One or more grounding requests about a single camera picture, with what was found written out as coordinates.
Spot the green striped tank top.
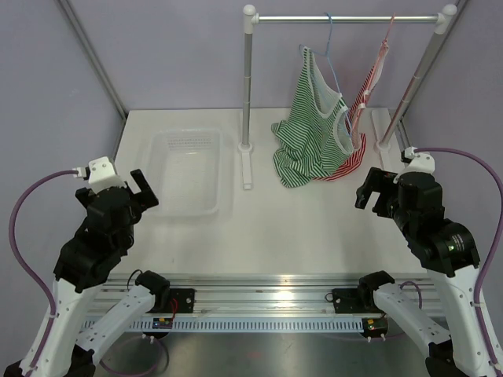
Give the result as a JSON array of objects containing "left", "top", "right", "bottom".
[{"left": 271, "top": 46, "right": 354, "bottom": 189}]

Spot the blue wire hanger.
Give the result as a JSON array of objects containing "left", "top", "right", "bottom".
[{"left": 311, "top": 13, "right": 352, "bottom": 137}]

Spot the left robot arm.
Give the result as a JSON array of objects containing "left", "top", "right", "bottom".
[{"left": 4, "top": 163, "right": 171, "bottom": 376}]

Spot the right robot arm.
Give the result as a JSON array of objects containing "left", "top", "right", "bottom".
[{"left": 355, "top": 168, "right": 502, "bottom": 376}]

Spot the red striped tank top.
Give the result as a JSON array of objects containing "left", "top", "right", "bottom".
[{"left": 312, "top": 41, "right": 390, "bottom": 182}]

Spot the clear plastic basket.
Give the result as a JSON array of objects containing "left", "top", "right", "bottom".
[{"left": 142, "top": 128, "right": 224, "bottom": 218}]

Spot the silver clothes rack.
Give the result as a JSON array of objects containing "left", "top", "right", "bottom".
[{"left": 238, "top": 4, "right": 461, "bottom": 190}]

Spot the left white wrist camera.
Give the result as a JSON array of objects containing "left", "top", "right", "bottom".
[{"left": 73, "top": 156, "right": 126, "bottom": 194}]

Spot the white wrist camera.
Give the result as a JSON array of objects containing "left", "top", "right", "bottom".
[
  {"left": 73, "top": 156, "right": 126, "bottom": 194},
  {"left": 401, "top": 147, "right": 435, "bottom": 174}
]

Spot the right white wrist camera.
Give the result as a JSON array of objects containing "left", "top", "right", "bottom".
[{"left": 401, "top": 147, "right": 435, "bottom": 174}]

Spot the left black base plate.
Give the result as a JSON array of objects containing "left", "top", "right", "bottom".
[{"left": 167, "top": 288, "right": 196, "bottom": 314}]

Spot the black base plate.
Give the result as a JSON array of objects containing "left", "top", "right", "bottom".
[
  {"left": 332, "top": 287, "right": 365, "bottom": 314},
  {"left": 167, "top": 288, "right": 196, "bottom": 314}
]

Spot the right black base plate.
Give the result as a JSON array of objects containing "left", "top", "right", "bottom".
[{"left": 332, "top": 287, "right": 365, "bottom": 314}]

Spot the aluminium mounting rail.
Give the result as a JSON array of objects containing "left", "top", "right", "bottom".
[{"left": 88, "top": 273, "right": 444, "bottom": 317}]

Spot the pink wire hanger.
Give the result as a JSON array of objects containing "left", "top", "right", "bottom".
[{"left": 350, "top": 14, "right": 395, "bottom": 134}]

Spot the white slotted cable duct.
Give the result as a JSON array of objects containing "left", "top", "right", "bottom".
[{"left": 127, "top": 317, "right": 363, "bottom": 333}]

